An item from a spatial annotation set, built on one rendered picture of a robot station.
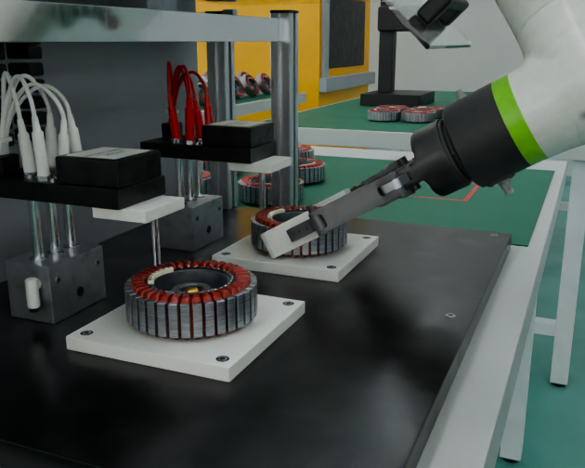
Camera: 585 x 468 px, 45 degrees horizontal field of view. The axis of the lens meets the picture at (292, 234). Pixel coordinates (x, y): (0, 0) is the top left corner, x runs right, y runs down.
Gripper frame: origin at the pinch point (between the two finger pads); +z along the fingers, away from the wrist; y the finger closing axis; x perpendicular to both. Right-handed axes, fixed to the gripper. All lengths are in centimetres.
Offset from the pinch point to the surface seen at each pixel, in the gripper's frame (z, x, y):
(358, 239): -3.6, -4.6, 5.3
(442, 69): 73, 42, 508
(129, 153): -0.6, 13.0, -24.0
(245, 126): -1.0, 12.9, -2.8
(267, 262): 1.8, -1.5, -7.4
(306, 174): 17, 6, 48
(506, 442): 21, -74, 90
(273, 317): -4.2, -5.0, -21.4
